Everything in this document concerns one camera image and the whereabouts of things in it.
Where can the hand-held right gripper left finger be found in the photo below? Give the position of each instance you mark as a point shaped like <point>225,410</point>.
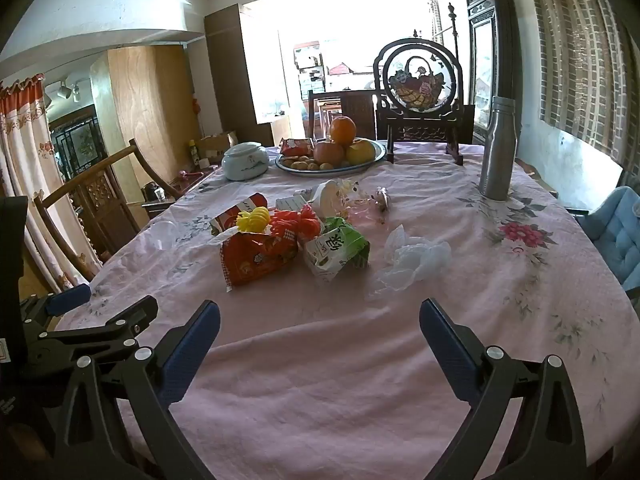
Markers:
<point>190,345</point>

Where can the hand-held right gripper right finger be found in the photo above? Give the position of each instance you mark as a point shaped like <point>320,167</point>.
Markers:
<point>450,350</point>

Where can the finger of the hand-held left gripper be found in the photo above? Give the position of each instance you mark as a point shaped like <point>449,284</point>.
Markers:
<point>120,322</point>
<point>67,298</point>

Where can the clear plastic bag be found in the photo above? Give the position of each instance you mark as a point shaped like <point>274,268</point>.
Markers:
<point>415,260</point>

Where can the clear plastic cup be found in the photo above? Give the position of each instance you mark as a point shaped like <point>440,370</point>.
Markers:
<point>164,235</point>

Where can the large red snack packet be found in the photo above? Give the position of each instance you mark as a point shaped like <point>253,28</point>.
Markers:
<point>255,260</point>

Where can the red and white carton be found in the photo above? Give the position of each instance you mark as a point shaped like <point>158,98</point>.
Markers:
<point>232,216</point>

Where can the yellow plastic toy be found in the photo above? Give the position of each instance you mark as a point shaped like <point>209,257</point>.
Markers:
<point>255,220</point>

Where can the green snack packet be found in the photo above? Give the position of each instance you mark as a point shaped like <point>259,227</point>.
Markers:
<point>335,250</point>

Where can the small brown wrapper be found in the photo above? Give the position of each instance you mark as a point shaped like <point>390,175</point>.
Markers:
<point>383,199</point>

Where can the clear crinkled wrapper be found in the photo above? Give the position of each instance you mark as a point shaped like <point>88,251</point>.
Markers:
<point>360,210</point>

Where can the white receipt with barcode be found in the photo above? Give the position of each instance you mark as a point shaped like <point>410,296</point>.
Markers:
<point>292,203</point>

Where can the white tissue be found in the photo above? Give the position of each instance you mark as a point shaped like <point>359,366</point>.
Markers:
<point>325,197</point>

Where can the white floral curtain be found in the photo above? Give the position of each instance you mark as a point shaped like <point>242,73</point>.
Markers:
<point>25,160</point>

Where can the curved-back wooden chair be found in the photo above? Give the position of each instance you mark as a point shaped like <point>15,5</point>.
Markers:
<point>95,195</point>

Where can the pink floral tablecloth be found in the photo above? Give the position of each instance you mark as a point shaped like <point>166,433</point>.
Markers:
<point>325,360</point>

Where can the dark wooden side table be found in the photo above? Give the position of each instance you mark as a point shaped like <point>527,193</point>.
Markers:
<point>170,200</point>

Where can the dark kettle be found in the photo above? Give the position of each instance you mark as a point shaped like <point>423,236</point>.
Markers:
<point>148,191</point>

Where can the yellow spray bottle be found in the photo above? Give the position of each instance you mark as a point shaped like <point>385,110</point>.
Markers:
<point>193,155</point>

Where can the pale ceramic lidded pot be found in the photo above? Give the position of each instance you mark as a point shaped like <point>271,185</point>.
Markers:
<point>243,162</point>

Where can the steel water bottle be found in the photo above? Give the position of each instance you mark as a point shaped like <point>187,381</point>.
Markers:
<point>497,155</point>

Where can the small cardboard box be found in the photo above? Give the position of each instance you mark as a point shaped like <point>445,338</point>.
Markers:
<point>215,145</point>

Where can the light wooden wardrobe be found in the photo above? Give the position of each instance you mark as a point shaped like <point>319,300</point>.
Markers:
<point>145,105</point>

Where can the blue cushioned chair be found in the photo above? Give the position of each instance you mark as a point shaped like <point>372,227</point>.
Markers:
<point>615,230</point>

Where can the metal fruit plate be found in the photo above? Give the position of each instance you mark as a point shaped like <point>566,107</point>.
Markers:
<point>378,152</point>

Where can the pile of small brown nuts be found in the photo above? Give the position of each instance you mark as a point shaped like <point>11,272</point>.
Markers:
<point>305,164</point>

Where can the yellow apple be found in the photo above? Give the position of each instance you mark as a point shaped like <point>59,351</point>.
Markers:
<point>361,152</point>

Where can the small red snack packet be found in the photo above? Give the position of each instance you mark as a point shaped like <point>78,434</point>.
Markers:
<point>297,146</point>

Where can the red apple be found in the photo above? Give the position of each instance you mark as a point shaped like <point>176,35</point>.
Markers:
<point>328,152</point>

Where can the orange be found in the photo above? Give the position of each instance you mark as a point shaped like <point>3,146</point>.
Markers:
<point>342,130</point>

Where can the dark wooden dining chair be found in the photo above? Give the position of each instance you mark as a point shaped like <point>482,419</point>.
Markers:
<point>357,110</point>

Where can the round embroidered table screen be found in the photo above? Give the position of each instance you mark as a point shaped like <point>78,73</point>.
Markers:
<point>417,85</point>

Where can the dark brown tall cabinet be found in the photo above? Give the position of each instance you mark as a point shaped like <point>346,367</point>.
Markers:
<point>225,75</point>

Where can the brown checked curtain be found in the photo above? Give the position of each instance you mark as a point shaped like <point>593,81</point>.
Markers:
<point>575,60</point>

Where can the dark carved folding screen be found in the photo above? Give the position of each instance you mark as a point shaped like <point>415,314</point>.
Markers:
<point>492,35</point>

